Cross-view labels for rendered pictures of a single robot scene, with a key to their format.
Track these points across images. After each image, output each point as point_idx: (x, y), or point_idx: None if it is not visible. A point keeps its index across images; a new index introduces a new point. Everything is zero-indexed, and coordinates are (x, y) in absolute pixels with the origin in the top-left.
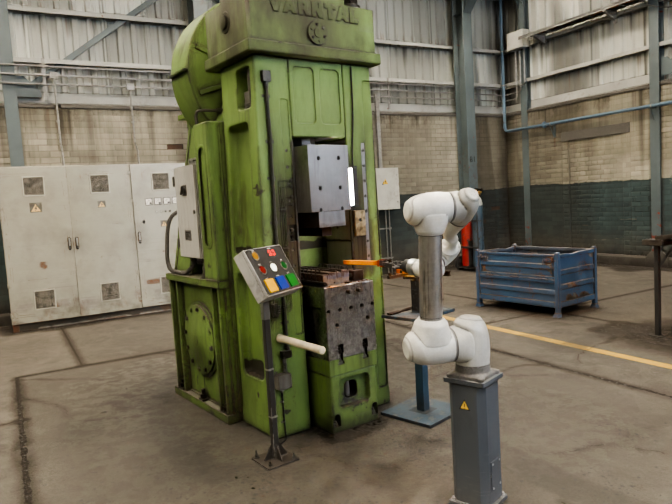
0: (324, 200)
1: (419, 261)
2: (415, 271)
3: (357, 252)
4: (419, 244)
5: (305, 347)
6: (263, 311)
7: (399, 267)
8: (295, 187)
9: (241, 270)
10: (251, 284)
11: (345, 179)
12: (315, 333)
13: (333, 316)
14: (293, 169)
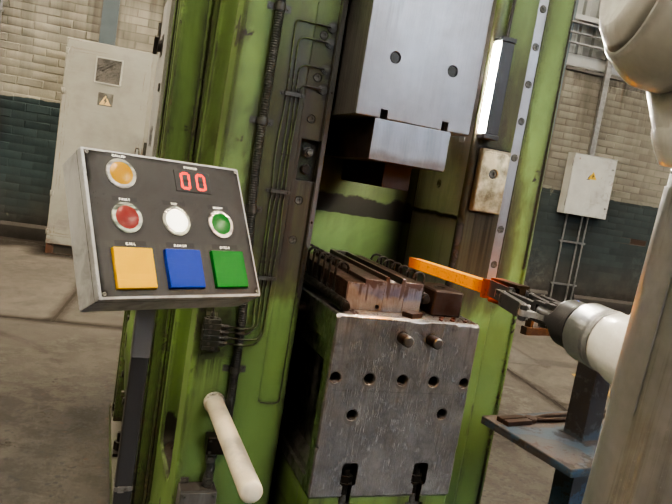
0: (399, 92)
1: (628, 346)
2: (594, 354)
3: (466, 250)
4: (659, 235)
5: (227, 460)
6: (133, 333)
7: (542, 321)
8: (340, 49)
9: (68, 204)
10: (77, 250)
11: (472, 54)
12: (308, 412)
13: (347, 391)
14: (345, 2)
